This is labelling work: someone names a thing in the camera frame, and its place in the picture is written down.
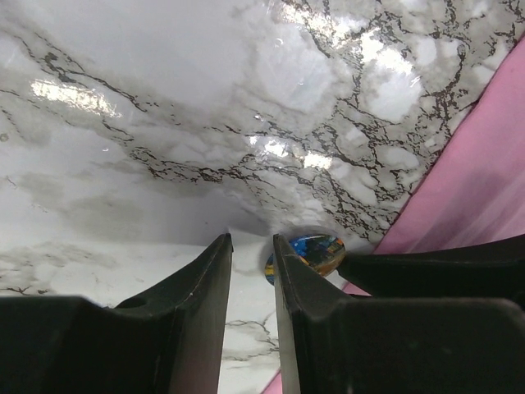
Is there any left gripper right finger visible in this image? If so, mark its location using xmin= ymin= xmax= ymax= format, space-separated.
xmin=273 ymin=236 xmax=524 ymax=393

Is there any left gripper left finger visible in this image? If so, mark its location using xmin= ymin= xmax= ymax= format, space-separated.
xmin=1 ymin=234 xmax=233 ymax=393

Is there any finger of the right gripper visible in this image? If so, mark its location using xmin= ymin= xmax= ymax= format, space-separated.
xmin=338 ymin=235 xmax=524 ymax=300

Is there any pink t-shirt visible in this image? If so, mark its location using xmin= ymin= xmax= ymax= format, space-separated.
xmin=268 ymin=44 xmax=524 ymax=393

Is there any round colourful brooch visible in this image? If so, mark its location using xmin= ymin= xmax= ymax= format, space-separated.
xmin=286 ymin=233 xmax=346 ymax=277

